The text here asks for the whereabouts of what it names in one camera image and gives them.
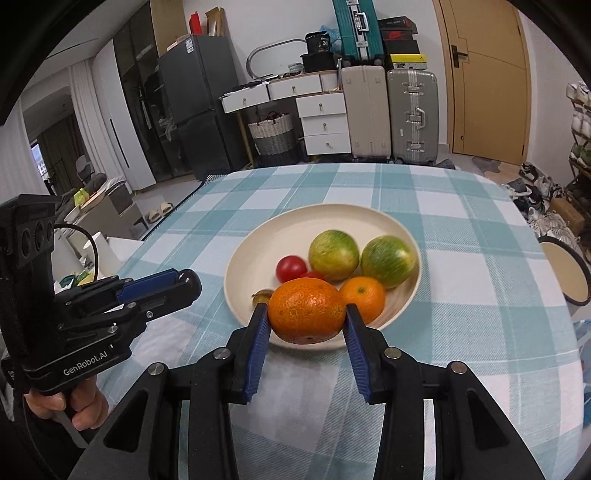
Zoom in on red cherry tomato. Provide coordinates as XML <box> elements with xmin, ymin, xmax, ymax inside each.
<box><xmin>304</xmin><ymin>271</ymin><xmax>325</xmax><ymax>280</ymax></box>
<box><xmin>276</xmin><ymin>255</ymin><xmax>308</xmax><ymax>283</ymax></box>

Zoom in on teal checkered tablecloth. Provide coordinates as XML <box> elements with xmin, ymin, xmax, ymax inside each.
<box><xmin>98</xmin><ymin>164</ymin><xmax>583</xmax><ymax>479</ymax></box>

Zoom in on brown longan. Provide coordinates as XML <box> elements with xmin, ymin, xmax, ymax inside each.
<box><xmin>252</xmin><ymin>289</ymin><xmax>274</xmax><ymax>307</ymax></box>

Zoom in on black refrigerator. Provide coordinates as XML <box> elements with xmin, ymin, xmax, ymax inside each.
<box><xmin>158</xmin><ymin>35</ymin><xmax>249</xmax><ymax>180</ymax></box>

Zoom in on yellow-green guava fruit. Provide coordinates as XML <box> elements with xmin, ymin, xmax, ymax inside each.
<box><xmin>308</xmin><ymin>230</ymin><xmax>360</xmax><ymax>283</ymax></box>

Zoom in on green guava fruit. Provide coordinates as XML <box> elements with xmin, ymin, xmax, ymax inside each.
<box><xmin>360</xmin><ymin>235</ymin><xmax>417</xmax><ymax>290</ymax></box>

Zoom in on orange tangerine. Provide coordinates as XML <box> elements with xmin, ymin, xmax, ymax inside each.
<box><xmin>267</xmin><ymin>278</ymin><xmax>346</xmax><ymax>345</ymax></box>
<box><xmin>339</xmin><ymin>276</ymin><xmax>386</xmax><ymax>325</ymax></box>

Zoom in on wooden shoe rack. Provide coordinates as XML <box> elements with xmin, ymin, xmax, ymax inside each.
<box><xmin>566</xmin><ymin>81</ymin><xmax>591</xmax><ymax>220</ymax></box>

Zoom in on stacked black shoe boxes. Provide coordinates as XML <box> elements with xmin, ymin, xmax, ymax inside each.
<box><xmin>378</xmin><ymin>16</ymin><xmax>420</xmax><ymax>55</ymax></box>

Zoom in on red cherry tomato front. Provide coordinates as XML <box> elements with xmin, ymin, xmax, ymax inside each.
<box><xmin>276</xmin><ymin>255</ymin><xmax>308</xmax><ymax>283</ymax></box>

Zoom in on round stool black rim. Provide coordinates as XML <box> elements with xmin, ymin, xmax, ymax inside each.
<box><xmin>538</xmin><ymin>235</ymin><xmax>590</xmax><ymax>307</ymax></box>

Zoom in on wooden door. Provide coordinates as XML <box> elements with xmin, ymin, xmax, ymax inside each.
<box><xmin>434</xmin><ymin>1</ymin><xmax>531</xmax><ymax>165</ymax></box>

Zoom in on white drawer desk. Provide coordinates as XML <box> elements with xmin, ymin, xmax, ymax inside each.
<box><xmin>221</xmin><ymin>70</ymin><xmax>352</xmax><ymax>158</ymax></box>

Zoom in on black cable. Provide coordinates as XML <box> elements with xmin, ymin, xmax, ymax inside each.
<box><xmin>54</xmin><ymin>222</ymin><xmax>100</xmax><ymax>283</ymax></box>

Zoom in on yellow shoe box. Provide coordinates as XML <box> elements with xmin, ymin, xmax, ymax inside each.
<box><xmin>391</xmin><ymin>53</ymin><xmax>427</xmax><ymax>70</ymax></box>

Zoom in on woven laundry basket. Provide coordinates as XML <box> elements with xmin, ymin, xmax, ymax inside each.
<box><xmin>249</xmin><ymin>111</ymin><xmax>300</xmax><ymax>167</ymax></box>

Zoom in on black bag on desk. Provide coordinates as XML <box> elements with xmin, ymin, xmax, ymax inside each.
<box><xmin>301</xmin><ymin>30</ymin><xmax>337</xmax><ymax>73</ymax></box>

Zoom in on person's left hand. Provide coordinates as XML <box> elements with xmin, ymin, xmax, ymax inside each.
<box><xmin>24</xmin><ymin>376</ymin><xmax>109</xmax><ymax>431</ymax></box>

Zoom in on teal hard suitcase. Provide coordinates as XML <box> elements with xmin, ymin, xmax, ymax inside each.
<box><xmin>332</xmin><ymin>0</ymin><xmax>385</xmax><ymax>67</ymax></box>

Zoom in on cream round plate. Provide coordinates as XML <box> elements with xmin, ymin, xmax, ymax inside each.
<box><xmin>224</xmin><ymin>204</ymin><xmax>422</xmax><ymax>350</ymax></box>

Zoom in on silver aluminium suitcase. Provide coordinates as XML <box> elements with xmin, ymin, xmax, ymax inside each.
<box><xmin>387</xmin><ymin>69</ymin><xmax>439</xmax><ymax>165</ymax></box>

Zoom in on beige hard suitcase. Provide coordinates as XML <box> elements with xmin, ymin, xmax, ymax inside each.
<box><xmin>342</xmin><ymin>66</ymin><xmax>392</xmax><ymax>159</ymax></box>

